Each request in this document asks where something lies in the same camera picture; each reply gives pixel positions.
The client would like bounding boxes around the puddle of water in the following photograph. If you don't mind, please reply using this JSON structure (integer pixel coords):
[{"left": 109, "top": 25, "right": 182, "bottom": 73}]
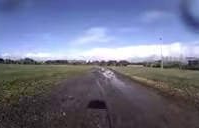
[{"left": 99, "top": 66, "right": 117, "bottom": 80}]

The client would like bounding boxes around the wet dark dirt track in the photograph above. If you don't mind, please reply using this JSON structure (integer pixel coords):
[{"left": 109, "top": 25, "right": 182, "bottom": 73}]
[{"left": 20, "top": 65, "right": 199, "bottom": 128}]

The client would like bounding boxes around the row of distant trees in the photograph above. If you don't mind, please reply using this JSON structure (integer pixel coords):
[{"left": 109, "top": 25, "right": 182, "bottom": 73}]
[{"left": 0, "top": 57, "right": 188, "bottom": 69}]

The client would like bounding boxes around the tall pale pole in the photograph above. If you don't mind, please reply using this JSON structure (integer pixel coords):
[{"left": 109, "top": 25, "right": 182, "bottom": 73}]
[{"left": 158, "top": 37, "right": 164, "bottom": 70}]

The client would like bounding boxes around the white building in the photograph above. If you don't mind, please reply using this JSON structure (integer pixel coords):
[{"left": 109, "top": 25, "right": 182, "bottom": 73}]
[{"left": 185, "top": 56, "right": 199, "bottom": 70}]

